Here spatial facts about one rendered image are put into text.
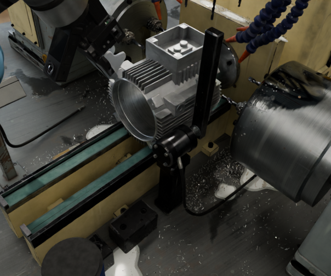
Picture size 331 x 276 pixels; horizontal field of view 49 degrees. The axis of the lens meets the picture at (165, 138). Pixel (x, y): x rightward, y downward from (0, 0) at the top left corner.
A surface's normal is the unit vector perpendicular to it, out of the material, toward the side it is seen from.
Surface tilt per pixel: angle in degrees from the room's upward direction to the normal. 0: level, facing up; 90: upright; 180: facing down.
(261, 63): 90
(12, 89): 51
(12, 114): 0
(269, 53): 90
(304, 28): 90
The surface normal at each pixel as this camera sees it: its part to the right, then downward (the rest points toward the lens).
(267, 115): -0.52, -0.07
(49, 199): 0.70, 0.54
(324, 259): -0.71, 0.47
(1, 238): 0.05, -0.69
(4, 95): 0.58, -0.02
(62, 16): 0.32, 0.84
